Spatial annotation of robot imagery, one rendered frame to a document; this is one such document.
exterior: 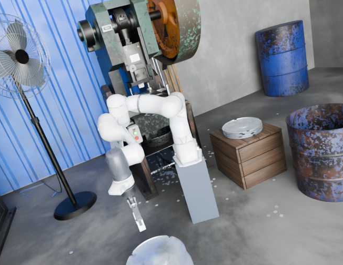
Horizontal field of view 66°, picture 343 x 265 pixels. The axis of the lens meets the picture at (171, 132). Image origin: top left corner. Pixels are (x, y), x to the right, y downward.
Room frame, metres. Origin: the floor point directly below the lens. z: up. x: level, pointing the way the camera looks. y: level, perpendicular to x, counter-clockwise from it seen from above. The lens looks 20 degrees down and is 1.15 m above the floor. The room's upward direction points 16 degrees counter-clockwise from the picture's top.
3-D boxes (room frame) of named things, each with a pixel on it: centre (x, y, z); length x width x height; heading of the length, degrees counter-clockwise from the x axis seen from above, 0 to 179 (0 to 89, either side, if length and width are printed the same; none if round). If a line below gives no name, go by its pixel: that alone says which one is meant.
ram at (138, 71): (2.20, 0.12, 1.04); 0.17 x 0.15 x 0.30; 18
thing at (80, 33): (2.24, 0.14, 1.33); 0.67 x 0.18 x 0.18; 108
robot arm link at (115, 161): (1.14, 0.28, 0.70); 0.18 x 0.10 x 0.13; 10
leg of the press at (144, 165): (2.29, 0.43, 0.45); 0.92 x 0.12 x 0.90; 18
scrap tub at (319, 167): (1.42, -0.89, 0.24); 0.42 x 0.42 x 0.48
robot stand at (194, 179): (1.51, -0.06, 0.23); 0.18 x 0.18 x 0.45; 89
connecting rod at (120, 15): (2.24, 0.14, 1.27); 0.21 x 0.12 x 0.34; 18
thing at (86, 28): (2.18, 0.38, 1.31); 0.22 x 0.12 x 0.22; 18
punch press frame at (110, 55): (2.38, 0.18, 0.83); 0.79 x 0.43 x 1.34; 18
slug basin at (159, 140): (2.24, 0.14, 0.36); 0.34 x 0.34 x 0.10
